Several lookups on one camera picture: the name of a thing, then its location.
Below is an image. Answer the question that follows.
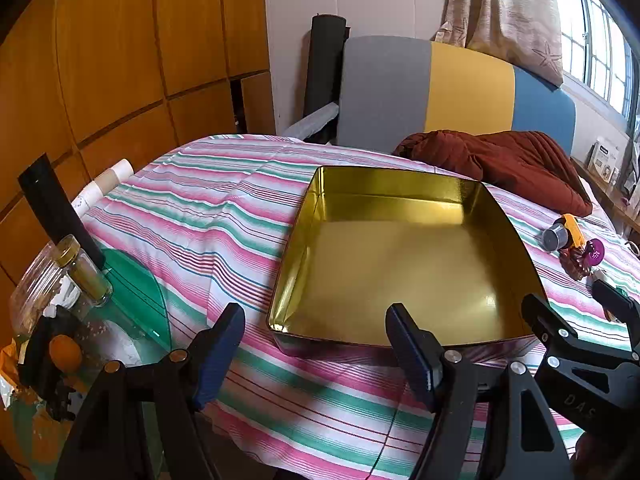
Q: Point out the barred window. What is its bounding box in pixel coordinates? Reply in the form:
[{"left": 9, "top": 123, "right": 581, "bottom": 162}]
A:
[{"left": 552, "top": 0, "right": 640, "bottom": 121}]

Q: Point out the glass jar with gold lid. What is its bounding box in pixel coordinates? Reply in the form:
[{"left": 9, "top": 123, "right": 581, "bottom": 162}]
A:
[{"left": 54, "top": 234, "right": 113, "bottom": 308}]

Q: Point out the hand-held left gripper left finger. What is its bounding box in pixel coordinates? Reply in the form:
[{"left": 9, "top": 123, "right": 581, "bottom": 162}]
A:
[{"left": 54, "top": 302, "right": 247, "bottom": 480}]

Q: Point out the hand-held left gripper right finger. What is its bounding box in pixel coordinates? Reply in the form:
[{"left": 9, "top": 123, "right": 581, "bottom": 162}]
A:
[{"left": 385, "top": 302, "right": 574, "bottom": 480}]

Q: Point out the white paper roll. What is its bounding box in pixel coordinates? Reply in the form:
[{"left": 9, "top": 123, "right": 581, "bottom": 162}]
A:
[{"left": 70, "top": 158, "right": 133, "bottom": 221}]

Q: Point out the black rolled mat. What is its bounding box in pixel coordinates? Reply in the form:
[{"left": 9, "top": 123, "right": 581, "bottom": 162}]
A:
[{"left": 303, "top": 14, "right": 348, "bottom": 133}]

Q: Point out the orange ball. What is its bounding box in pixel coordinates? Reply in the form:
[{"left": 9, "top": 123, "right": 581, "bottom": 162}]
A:
[{"left": 48, "top": 335, "right": 83, "bottom": 373}]

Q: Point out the yellow toy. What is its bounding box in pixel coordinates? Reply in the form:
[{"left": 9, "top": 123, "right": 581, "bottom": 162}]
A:
[{"left": 559, "top": 214, "right": 587, "bottom": 251}]

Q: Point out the black tube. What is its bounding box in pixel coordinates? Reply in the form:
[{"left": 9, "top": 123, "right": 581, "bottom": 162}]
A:
[{"left": 17, "top": 154, "right": 107, "bottom": 271}]

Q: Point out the grey yellow blue headboard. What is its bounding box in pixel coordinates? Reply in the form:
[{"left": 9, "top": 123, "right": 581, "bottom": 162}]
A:
[{"left": 336, "top": 35, "right": 577, "bottom": 161}]

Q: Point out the purple funnel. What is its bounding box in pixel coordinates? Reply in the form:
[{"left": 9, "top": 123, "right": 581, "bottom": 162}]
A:
[{"left": 582, "top": 239, "right": 607, "bottom": 267}]

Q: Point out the white cardboard box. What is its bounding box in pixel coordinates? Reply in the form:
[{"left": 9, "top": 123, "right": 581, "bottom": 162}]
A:
[{"left": 587, "top": 137, "right": 621, "bottom": 181}]

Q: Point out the gold square tin box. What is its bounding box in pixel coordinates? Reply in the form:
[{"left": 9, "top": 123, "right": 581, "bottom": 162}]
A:
[{"left": 266, "top": 165, "right": 548, "bottom": 358}]

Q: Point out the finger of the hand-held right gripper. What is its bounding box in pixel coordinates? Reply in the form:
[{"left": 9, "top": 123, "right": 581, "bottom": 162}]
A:
[
  {"left": 592, "top": 280, "right": 640, "bottom": 357},
  {"left": 521, "top": 294, "right": 592, "bottom": 362}
]

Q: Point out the wooden wardrobe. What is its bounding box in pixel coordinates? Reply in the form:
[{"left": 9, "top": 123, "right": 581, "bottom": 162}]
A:
[{"left": 0, "top": 0, "right": 273, "bottom": 311}]

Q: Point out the beige printed curtain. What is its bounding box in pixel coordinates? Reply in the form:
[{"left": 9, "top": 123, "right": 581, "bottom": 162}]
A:
[{"left": 432, "top": 0, "right": 566, "bottom": 86}]

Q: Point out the brown padded jacket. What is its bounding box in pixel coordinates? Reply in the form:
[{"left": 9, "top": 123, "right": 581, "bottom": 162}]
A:
[{"left": 391, "top": 130, "right": 594, "bottom": 217}]

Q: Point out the green glass table top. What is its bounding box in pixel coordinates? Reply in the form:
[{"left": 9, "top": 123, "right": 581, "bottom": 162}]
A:
[{"left": 0, "top": 247, "right": 173, "bottom": 480}]

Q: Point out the clear plastic jar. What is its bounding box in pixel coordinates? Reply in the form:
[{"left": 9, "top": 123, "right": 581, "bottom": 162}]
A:
[{"left": 9, "top": 242, "right": 76, "bottom": 341}]

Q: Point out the wooden shelf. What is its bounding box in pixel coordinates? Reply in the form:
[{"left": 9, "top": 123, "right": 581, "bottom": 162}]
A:
[{"left": 570, "top": 157, "right": 640, "bottom": 236}]

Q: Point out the dark red toy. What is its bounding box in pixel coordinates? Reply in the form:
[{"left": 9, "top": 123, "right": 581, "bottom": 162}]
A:
[{"left": 559, "top": 247, "right": 598, "bottom": 281}]

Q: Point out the striped blanket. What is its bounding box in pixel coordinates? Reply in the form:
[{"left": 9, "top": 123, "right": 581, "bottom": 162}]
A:
[{"left": 80, "top": 134, "right": 640, "bottom": 480}]

